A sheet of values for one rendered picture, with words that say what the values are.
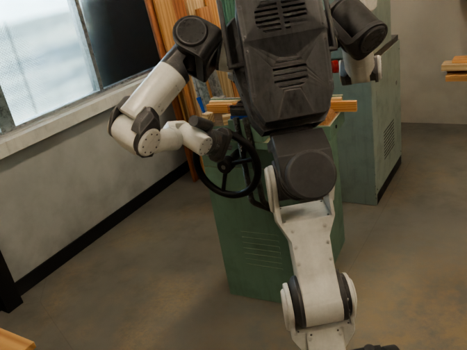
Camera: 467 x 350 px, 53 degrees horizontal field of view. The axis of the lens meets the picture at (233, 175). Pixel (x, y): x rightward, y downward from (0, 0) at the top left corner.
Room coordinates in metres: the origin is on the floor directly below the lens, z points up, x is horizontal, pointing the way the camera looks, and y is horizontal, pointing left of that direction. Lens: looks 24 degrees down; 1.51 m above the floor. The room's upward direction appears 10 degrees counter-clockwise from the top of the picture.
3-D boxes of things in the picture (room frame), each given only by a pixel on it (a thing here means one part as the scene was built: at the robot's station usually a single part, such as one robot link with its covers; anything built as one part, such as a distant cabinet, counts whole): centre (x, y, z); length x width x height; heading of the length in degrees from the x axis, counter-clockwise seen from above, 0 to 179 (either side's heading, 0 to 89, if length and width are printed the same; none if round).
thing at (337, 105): (1.90, -0.23, 0.92); 0.67 x 0.02 x 0.04; 60
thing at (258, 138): (1.75, -0.11, 0.91); 0.15 x 0.14 x 0.09; 60
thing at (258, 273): (2.05, -0.21, 0.36); 0.58 x 0.45 x 0.71; 150
